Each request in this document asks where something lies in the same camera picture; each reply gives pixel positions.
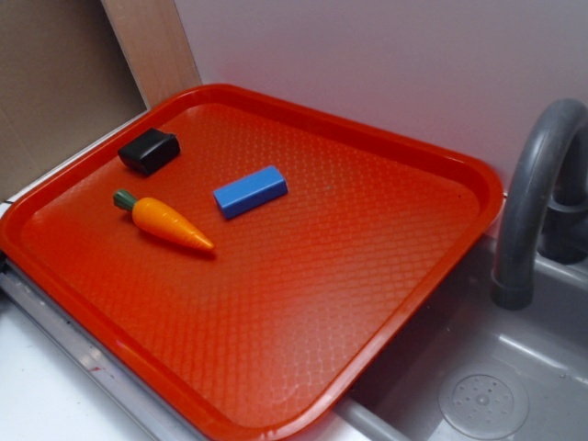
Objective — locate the grey curved faucet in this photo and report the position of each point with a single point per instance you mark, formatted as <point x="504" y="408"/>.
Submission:
<point x="545" y="212"/>

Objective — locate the grey toy sink basin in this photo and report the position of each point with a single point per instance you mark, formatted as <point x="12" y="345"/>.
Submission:
<point x="463" y="368"/>

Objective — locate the black rectangular block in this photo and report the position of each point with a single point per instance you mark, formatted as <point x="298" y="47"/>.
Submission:
<point x="150" y="151"/>

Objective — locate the red plastic tray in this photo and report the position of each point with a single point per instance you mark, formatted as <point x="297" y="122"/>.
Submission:
<point x="258" y="338"/>

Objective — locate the blue rectangular block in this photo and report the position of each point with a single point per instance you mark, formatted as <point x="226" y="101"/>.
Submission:
<point x="250" y="192"/>

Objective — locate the brown cardboard board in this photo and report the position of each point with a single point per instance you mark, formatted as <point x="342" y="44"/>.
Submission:
<point x="65" y="83"/>

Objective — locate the wooden side panel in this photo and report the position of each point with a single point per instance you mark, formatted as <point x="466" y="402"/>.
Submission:
<point x="154" y="43"/>

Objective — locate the orange toy carrot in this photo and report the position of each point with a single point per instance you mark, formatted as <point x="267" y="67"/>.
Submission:
<point x="160" y="220"/>

